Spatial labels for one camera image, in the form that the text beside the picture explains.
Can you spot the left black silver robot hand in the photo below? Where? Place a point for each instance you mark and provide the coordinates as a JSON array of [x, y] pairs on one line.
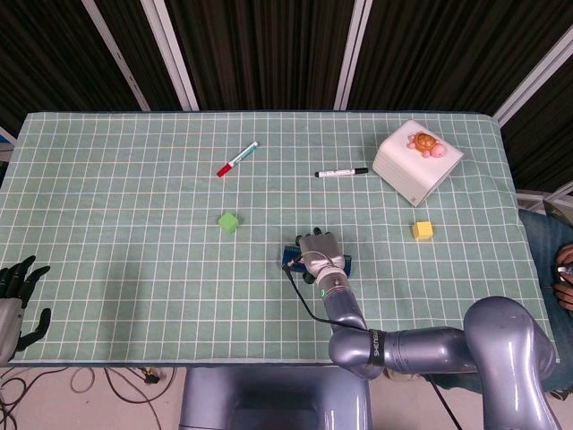
[[9, 322]]

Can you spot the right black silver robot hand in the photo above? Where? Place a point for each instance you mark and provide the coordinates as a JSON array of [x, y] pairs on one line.
[[320, 251]]

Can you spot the blue glasses case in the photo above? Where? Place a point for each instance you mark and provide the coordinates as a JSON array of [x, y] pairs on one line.
[[290, 253]]

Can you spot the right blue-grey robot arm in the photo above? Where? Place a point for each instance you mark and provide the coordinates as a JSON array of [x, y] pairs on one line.
[[425, 349]]

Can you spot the white ribbed box device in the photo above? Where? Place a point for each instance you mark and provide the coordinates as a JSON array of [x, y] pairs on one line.
[[403, 170]]

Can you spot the bystander hand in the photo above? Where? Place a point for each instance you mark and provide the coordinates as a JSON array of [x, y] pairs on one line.
[[566, 255], [566, 295]]

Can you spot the black-capped whiteboard marker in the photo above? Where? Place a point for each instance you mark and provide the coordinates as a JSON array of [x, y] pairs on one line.
[[340, 172]]

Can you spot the green cube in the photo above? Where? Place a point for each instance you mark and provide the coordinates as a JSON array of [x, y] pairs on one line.
[[228, 222]]

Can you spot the yellow cube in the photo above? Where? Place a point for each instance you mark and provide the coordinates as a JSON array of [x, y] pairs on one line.
[[422, 230]]

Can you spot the red-capped whiteboard marker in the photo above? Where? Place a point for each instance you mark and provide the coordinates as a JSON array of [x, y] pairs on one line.
[[237, 159]]

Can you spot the green checkered tablecloth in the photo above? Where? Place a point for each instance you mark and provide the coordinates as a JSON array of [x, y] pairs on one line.
[[134, 269]]

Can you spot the orange pink turtle toy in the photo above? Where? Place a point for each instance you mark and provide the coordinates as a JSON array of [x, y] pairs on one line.
[[424, 142]]

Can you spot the floor power connector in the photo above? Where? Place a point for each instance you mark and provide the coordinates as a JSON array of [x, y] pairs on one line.
[[151, 377]]

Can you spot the blue-grey robot torso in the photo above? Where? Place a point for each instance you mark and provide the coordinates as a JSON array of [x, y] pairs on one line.
[[268, 398]]

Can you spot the blue white edge object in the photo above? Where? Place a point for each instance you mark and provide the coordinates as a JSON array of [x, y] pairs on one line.
[[5, 141]]

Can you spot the bystander blue jeans leg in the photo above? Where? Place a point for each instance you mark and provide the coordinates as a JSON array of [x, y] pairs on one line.
[[541, 242]]

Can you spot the black smartphone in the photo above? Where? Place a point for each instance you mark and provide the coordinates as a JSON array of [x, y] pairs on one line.
[[566, 272]]

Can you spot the grey shoe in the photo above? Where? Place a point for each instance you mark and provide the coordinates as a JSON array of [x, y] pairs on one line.
[[559, 394]]

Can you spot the white partition post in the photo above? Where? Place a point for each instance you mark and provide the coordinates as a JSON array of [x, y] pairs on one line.
[[537, 83], [172, 56], [351, 56], [115, 56]]

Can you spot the grey metal frame base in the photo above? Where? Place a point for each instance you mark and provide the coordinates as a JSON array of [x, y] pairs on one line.
[[530, 201]]

